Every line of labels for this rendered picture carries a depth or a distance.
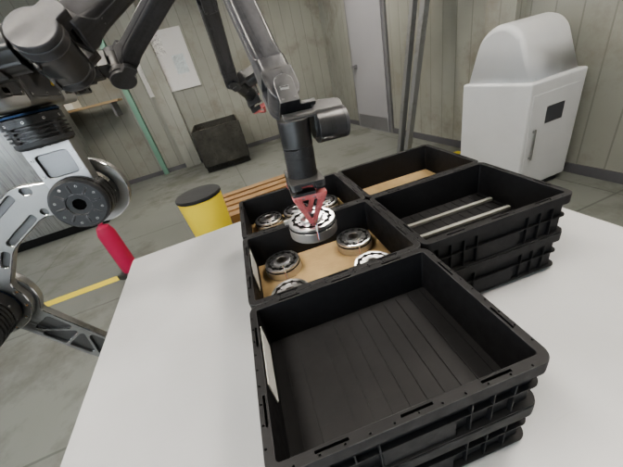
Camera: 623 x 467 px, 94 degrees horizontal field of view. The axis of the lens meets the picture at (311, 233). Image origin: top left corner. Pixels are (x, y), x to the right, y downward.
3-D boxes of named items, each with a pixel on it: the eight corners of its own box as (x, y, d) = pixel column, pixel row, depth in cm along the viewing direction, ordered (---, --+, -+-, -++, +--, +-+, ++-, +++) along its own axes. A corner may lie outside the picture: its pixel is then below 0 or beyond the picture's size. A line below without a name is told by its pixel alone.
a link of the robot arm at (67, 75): (21, 53, 52) (-7, 27, 47) (82, 40, 54) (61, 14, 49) (34, 96, 51) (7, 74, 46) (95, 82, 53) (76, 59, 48)
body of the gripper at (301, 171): (313, 171, 62) (308, 136, 59) (326, 187, 54) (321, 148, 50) (285, 178, 62) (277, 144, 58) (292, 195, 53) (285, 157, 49)
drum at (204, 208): (243, 235, 287) (221, 180, 257) (243, 256, 255) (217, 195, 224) (206, 246, 284) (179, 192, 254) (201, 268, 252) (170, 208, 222)
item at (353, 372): (292, 515, 40) (268, 483, 34) (266, 345, 65) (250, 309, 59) (539, 406, 44) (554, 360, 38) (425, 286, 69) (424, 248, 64)
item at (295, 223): (292, 237, 58) (292, 235, 57) (286, 216, 66) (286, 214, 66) (340, 224, 58) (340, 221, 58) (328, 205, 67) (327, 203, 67)
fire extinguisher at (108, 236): (146, 260, 287) (111, 207, 256) (151, 271, 267) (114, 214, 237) (118, 274, 276) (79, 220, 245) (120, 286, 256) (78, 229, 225)
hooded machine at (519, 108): (565, 178, 246) (610, -3, 183) (516, 198, 236) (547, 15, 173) (500, 162, 299) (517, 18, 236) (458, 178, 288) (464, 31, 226)
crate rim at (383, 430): (272, 490, 35) (265, 483, 33) (252, 316, 60) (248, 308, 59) (553, 369, 39) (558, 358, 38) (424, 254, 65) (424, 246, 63)
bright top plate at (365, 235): (341, 252, 81) (341, 250, 80) (333, 234, 89) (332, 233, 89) (375, 242, 81) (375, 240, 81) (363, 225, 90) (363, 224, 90)
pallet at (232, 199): (304, 174, 397) (302, 167, 392) (324, 194, 328) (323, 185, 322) (220, 202, 379) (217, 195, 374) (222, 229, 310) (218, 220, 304)
